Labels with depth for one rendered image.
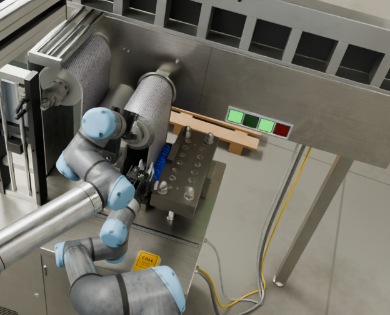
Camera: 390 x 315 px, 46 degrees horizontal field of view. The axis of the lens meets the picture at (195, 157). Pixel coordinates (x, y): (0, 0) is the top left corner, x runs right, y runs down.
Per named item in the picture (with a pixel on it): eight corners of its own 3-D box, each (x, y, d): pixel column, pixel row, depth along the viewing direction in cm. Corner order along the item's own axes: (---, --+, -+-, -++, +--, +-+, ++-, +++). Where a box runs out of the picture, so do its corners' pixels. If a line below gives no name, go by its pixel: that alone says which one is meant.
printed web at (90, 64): (45, 175, 176) (36, 60, 141) (72, 137, 193) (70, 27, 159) (142, 205, 173) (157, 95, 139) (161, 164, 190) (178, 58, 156)
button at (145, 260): (132, 270, 153) (133, 266, 151) (139, 254, 158) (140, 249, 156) (152, 277, 152) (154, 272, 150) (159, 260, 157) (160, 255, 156)
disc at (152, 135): (110, 143, 155) (110, 107, 145) (111, 142, 155) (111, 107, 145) (152, 154, 153) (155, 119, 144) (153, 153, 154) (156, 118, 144)
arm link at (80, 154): (74, 188, 110) (100, 151, 109) (47, 161, 115) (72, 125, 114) (92, 192, 117) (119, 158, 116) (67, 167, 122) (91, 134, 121)
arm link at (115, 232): (97, 245, 138) (97, 227, 132) (110, 218, 146) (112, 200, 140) (122, 253, 137) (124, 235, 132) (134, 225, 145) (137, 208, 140)
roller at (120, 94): (80, 147, 160) (80, 120, 151) (108, 105, 178) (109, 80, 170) (113, 156, 159) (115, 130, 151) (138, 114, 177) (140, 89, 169)
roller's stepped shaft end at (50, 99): (37, 111, 138) (36, 102, 136) (47, 100, 143) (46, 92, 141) (47, 114, 138) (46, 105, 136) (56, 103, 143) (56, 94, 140)
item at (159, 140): (144, 182, 165) (149, 144, 152) (163, 142, 182) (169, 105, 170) (145, 183, 165) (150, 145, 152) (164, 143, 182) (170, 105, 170)
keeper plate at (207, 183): (200, 197, 180) (205, 177, 172) (206, 179, 187) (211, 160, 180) (207, 199, 180) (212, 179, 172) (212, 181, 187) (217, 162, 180)
